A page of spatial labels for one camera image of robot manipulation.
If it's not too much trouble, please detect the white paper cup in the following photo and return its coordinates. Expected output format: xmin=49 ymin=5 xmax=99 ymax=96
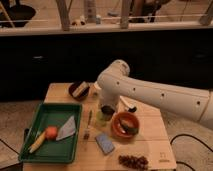
xmin=93 ymin=81 xmax=101 ymax=95

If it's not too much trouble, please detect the orange bowl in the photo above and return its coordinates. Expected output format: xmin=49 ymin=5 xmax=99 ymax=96
xmin=111 ymin=112 xmax=140 ymax=139

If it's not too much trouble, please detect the green plastic cup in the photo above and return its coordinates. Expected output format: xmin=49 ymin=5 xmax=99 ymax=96
xmin=96 ymin=111 xmax=104 ymax=126

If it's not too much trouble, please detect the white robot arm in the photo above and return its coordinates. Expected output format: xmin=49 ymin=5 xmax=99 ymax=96
xmin=97 ymin=60 xmax=213 ymax=130

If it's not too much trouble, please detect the wooden table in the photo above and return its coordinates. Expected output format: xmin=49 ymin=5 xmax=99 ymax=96
xmin=23 ymin=86 xmax=176 ymax=171

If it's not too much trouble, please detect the metal fork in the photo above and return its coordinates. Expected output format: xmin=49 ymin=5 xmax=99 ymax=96
xmin=83 ymin=110 xmax=93 ymax=140

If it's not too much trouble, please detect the blue sponge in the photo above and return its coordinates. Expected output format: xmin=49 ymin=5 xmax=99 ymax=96
xmin=95 ymin=133 xmax=115 ymax=155

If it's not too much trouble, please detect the green plastic tray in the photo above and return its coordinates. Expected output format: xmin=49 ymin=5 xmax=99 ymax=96
xmin=19 ymin=103 xmax=82 ymax=163

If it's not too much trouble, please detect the bunch of dark grapes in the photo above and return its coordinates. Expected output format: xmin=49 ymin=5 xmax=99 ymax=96
xmin=118 ymin=155 xmax=148 ymax=171

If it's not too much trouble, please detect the black cable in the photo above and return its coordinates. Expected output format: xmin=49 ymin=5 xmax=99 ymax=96
xmin=169 ymin=133 xmax=213 ymax=171

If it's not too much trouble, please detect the grey folded cloth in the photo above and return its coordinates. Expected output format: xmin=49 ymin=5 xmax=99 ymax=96
xmin=56 ymin=116 xmax=76 ymax=141

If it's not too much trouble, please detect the green item in bowl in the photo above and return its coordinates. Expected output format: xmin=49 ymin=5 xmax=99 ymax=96
xmin=120 ymin=121 xmax=138 ymax=135

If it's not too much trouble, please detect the orange fruit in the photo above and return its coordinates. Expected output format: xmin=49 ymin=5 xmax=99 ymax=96
xmin=45 ymin=126 xmax=58 ymax=140

